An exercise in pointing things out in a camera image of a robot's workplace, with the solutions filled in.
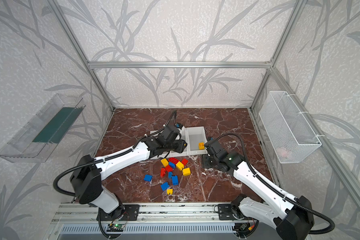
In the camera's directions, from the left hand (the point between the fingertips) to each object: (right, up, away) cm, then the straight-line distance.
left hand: (187, 139), depth 83 cm
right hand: (+10, -8, -3) cm, 13 cm away
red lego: (-14, -19, +2) cm, 24 cm away
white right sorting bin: (+5, 0, +20) cm, 21 cm away
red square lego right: (-2, -15, +9) cm, 17 cm away
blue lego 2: (-7, -23, 0) cm, 24 cm away
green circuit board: (-34, -41, -12) cm, 55 cm away
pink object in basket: (+47, -5, -9) cm, 48 cm away
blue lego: (-23, -22, +2) cm, 32 cm away
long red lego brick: (-9, -14, +7) cm, 18 cm away
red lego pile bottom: (-11, -18, +5) cm, 22 cm away
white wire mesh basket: (+44, +4, -21) cm, 49 cm away
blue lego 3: (-12, -26, 0) cm, 29 cm away
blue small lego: (-10, -20, +1) cm, 23 cm away
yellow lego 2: (0, -19, +3) cm, 19 cm away
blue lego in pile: (-9, -17, +6) cm, 20 cm away
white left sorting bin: (-15, +6, -18) cm, 24 cm away
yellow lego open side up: (-14, -15, +9) cm, 23 cm away
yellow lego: (+9, -6, +12) cm, 17 cm away
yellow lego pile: (-5, -16, +4) cm, 17 cm away
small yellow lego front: (-9, -27, -4) cm, 29 cm away
